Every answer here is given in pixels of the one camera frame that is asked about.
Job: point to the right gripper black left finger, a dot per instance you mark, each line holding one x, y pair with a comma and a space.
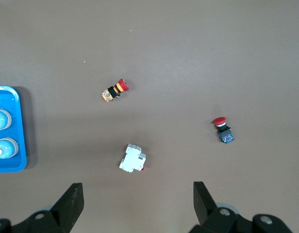
69, 206

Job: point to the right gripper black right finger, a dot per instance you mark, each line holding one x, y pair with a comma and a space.
204, 206

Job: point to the blue bell tan button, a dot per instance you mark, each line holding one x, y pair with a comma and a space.
6, 146

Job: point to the blue bell white button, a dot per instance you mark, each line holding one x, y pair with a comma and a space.
2, 119

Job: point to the blue plastic tray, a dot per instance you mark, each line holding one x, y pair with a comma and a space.
4, 99

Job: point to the red mushroom pushbutton blue base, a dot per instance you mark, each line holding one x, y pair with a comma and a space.
224, 135

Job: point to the white circuit breaker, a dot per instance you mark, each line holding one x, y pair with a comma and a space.
132, 159

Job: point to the red emergency stop orange base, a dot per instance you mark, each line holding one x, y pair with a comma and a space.
113, 91

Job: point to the brown table mat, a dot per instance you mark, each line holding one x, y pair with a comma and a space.
188, 72

